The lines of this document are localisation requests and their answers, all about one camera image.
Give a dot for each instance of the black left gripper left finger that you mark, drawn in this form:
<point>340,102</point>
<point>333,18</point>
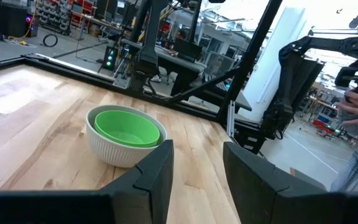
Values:
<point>141,193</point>

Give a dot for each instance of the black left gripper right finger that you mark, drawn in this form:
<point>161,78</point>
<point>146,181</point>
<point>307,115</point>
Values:
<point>259,193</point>

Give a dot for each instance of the white ribbed bowl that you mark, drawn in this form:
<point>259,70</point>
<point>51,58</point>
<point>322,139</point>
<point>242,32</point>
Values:
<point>113,155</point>

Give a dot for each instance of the green plastic bowl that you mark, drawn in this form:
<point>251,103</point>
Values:
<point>141,145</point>
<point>126,124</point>

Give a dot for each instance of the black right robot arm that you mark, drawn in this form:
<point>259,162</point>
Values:
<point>149,46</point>

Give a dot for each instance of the shelf with gray bins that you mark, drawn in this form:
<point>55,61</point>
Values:
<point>54,15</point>

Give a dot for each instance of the white pillar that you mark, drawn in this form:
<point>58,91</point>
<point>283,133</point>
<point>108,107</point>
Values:
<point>259,90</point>

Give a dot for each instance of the dark gray table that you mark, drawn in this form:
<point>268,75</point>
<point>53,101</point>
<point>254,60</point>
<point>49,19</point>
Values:
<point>179,63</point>

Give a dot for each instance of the black box with green lights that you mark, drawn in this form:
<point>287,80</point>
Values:
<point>109,62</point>

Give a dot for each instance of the red storage bins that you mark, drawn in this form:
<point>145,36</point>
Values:
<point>84,6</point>

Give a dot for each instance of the black computer tower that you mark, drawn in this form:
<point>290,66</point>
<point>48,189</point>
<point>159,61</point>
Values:
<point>8,18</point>

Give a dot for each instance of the silver metal bracket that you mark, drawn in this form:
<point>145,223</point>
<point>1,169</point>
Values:
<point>123,82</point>

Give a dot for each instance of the black aluminium table frame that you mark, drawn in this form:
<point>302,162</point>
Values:
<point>250,62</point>

